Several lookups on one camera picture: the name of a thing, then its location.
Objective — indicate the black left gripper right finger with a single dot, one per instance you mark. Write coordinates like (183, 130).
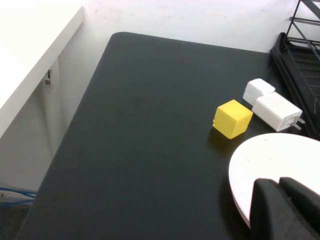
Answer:
(305, 202)

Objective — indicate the yellow foam cube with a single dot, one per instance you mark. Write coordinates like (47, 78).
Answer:
(231, 117)

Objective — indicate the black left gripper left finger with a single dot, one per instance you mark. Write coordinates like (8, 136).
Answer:
(270, 215)

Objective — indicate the small metal bracket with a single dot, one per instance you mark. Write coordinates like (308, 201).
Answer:
(48, 81)

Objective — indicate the white charger with prongs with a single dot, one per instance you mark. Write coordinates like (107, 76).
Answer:
(275, 111)

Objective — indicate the small white charger cube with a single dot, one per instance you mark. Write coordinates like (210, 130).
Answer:
(255, 91)

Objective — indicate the pink round plate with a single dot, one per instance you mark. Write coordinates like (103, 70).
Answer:
(275, 155)

